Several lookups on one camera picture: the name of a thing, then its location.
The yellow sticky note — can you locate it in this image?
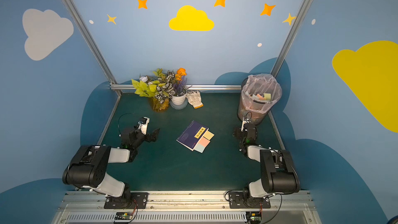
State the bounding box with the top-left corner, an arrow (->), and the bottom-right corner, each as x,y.
203,130 -> 214,141

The dark blue book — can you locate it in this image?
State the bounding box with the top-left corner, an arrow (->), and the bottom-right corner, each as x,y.
176,120 -> 209,151

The pink sticky note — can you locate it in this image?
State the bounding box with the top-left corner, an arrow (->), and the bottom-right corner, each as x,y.
197,137 -> 210,148

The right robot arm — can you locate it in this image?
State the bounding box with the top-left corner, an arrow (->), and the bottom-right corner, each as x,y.
227,122 -> 301,209

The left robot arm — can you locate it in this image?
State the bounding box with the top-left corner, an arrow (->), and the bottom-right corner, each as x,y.
62,127 -> 160,209

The light blue sticky note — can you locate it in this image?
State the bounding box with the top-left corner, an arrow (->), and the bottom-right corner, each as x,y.
194,144 -> 205,153

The white flower pot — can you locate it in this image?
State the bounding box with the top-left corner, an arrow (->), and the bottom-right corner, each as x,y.
170,93 -> 188,110

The trash bin with plastic bag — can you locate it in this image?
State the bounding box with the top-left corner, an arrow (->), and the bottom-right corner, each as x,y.
237,74 -> 283,125

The glass vase with green plant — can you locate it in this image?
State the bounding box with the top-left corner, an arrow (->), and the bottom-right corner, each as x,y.
131,68 -> 176,112

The white work glove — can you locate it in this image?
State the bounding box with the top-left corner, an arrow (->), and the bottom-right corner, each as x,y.
187,91 -> 203,109

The left circuit board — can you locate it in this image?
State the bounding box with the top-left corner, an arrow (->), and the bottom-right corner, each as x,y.
114,212 -> 135,223

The circuit board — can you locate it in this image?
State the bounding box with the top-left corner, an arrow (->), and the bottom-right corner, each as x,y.
114,212 -> 135,223
246,212 -> 262,224

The right circuit board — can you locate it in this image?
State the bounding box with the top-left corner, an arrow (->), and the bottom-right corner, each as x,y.
246,212 -> 262,224

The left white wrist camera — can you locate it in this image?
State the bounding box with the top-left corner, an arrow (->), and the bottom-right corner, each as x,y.
138,117 -> 150,135

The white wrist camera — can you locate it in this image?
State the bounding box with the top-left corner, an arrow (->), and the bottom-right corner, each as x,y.
243,113 -> 250,124
138,117 -> 150,135

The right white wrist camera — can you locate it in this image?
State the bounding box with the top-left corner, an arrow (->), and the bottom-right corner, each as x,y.
243,113 -> 250,124

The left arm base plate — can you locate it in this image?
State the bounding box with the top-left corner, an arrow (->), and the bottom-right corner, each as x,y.
104,192 -> 149,209

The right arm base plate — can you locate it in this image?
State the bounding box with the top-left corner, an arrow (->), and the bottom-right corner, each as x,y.
224,191 -> 271,209

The aluminium front rail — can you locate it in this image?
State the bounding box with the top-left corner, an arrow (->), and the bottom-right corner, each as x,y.
52,190 -> 321,224

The left aluminium frame post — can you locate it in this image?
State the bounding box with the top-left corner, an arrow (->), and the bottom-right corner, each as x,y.
62,0 -> 117,86

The aluminium frame post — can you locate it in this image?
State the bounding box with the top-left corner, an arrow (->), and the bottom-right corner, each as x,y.
271,0 -> 313,78
62,0 -> 117,86

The right aluminium frame post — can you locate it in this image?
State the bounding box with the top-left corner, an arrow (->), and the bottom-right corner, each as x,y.
271,0 -> 313,78

